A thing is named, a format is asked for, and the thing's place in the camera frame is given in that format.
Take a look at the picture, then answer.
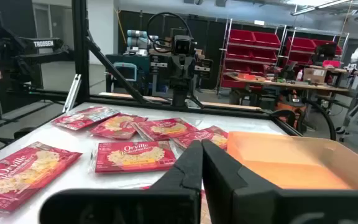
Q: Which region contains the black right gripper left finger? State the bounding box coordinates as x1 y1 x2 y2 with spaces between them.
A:
39 140 203 224

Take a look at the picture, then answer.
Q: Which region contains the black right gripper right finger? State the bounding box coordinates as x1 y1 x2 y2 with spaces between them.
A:
201 139 358 224

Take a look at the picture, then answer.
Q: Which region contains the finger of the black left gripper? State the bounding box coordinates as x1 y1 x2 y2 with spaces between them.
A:
195 58 214 78
149 61 170 78

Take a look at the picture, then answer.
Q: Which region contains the red Orville popcorn bag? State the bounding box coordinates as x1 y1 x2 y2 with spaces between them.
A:
50 105 121 131
171 125 229 152
88 113 149 141
140 185 213 224
88 139 178 174
0 141 83 218
132 117 200 142

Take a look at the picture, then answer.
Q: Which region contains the dark teal cabinet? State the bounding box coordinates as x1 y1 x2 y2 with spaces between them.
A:
105 53 155 94

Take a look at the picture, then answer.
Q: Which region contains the light blue teach pendant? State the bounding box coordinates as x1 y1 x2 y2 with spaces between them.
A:
112 61 139 82

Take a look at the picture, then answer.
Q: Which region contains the metal rack with red bins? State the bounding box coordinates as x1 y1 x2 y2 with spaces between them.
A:
218 18 287 91
278 27 351 68

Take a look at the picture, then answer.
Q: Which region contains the orange plastic basket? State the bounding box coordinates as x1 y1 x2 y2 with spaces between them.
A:
227 130 358 191

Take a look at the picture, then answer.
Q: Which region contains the wooden workbench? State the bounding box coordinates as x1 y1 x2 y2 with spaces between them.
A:
224 71 354 94

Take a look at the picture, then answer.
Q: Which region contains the silver metal bar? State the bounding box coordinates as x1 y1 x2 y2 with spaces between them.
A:
62 73 83 113

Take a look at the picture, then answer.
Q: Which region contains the orange shop vacuum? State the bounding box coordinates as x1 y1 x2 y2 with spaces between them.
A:
275 93 307 131

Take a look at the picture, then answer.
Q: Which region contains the brown cardboard box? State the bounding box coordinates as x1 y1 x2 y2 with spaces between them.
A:
303 67 328 84

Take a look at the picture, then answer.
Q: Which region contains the white ceiling light strip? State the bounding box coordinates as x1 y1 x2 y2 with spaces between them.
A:
290 0 352 16

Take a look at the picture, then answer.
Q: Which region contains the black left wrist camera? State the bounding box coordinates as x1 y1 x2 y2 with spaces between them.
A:
171 34 198 57

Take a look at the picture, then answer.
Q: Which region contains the black looped gripper cable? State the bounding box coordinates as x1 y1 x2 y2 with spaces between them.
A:
146 11 194 54

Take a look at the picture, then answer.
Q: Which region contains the black aluminium table frame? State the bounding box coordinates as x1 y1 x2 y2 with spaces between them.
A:
6 0 303 138

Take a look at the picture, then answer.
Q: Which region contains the black vacuum hose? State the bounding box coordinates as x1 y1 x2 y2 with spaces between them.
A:
268 98 337 141

